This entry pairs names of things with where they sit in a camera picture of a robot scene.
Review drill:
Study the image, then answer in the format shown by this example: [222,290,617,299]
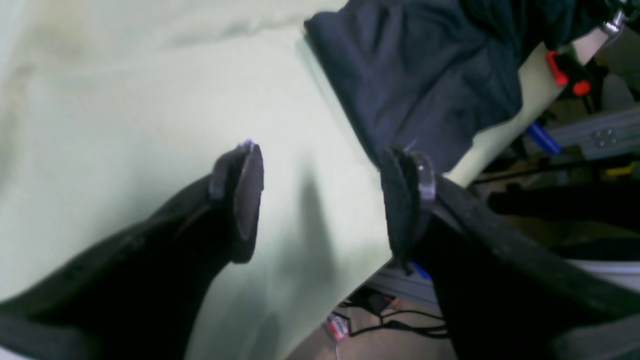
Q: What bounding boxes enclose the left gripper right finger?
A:
[381,146,640,360]

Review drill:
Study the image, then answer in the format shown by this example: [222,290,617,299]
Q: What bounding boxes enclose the left orange-black clamp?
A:
[545,51,610,100]

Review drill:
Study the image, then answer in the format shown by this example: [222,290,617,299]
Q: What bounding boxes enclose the black floor cables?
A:
[327,295,451,343]

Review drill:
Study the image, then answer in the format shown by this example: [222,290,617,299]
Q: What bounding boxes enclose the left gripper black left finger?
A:
[0,140,265,360]

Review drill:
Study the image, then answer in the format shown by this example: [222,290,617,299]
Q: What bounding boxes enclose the aluminium frame rail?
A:
[546,103,640,160]

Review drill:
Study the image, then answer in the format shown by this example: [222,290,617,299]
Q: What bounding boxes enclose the dark long-sleeve T-shirt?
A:
[304,0,610,173]

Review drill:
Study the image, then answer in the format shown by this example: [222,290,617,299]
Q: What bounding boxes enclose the green table cloth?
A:
[0,0,566,360]

